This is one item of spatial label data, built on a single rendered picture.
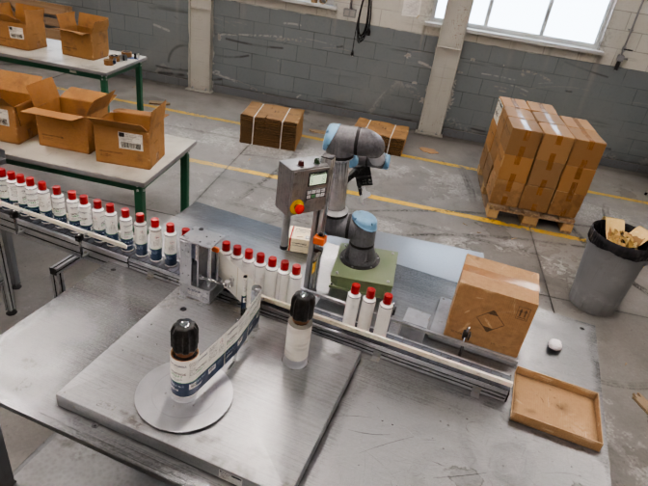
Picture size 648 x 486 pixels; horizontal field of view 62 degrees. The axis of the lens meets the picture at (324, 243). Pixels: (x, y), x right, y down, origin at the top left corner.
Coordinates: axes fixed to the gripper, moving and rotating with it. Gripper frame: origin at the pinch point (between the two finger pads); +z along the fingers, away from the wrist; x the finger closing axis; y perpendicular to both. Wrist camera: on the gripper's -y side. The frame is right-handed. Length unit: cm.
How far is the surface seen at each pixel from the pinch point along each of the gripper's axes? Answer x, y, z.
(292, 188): -77, -21, -54
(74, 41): 291, -255, -54
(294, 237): -30.4, -34.3, -2.2
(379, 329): -97, 1, 1
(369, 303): -94, 0, -10
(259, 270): -78, -42, -21
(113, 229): -51, -107, -36
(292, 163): -70, -20, -61
